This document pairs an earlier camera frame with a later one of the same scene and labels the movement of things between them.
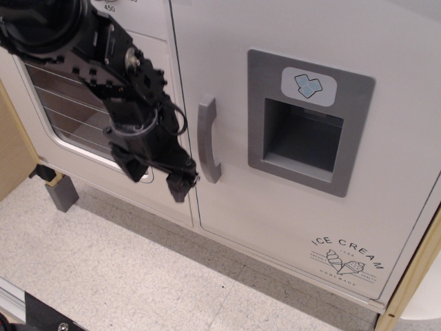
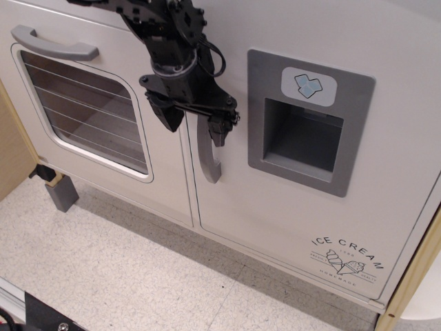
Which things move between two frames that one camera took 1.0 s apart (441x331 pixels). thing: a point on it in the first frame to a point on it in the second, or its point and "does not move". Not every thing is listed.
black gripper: [153, 132] to [187, 81]
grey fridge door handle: [210, 165] does not move
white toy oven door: [67, 127] does not move
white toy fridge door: [314, 127] does not move
